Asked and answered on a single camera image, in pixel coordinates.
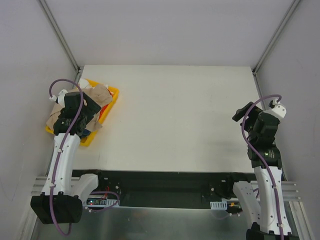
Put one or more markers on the aluminium frame rail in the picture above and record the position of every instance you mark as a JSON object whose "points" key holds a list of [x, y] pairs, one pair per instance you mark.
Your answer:
{"points": [[40, 182]]}

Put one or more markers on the grey cable duct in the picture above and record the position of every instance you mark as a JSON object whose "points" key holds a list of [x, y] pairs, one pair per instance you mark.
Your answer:
{"points": [[101, 203], [219, 205]]}

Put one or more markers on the white t-shirt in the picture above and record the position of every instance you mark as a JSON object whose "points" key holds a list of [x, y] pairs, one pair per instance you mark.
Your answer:
{"points": [[87, 84]]}

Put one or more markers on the beige t-shirt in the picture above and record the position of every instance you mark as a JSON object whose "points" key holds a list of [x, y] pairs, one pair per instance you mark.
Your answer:
{"points": [[100, 94]]}

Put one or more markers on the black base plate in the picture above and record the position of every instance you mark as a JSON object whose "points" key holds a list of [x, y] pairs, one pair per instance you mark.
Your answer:
{"points": [[177, 190]]}

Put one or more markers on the left grey cable duct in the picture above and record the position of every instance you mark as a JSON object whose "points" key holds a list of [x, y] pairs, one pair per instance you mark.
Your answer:
{"points": [[101, 203]]}

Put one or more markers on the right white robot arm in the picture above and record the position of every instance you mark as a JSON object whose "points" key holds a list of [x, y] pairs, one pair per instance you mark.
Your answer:
{"points": [[263, 209]]}

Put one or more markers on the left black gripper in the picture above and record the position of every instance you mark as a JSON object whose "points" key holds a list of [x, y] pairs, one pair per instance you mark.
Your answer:
{"points": [[92, 107]]}

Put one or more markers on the yellow plastic tray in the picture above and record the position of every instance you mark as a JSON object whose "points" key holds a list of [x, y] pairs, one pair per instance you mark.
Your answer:
{"points": [[85, 142]]}

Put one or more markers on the blue t-shirt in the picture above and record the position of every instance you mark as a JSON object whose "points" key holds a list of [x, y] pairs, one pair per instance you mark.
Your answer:
{"points": [[85, 133]]}

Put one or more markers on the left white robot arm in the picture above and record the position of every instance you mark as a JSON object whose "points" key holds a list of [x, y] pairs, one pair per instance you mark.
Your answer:
{"points": [[60, 202]]}

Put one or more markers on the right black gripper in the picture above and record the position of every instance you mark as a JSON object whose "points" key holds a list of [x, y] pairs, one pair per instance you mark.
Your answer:
{"points": [[243, 111]]}

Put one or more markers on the right grey cable duct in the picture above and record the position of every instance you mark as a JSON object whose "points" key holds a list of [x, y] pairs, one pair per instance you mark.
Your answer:
{"points": [[219, 205]]}

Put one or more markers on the red orange t-shirt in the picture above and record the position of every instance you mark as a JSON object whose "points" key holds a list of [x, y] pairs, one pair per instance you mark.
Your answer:
{"points": [[102, 111]]}

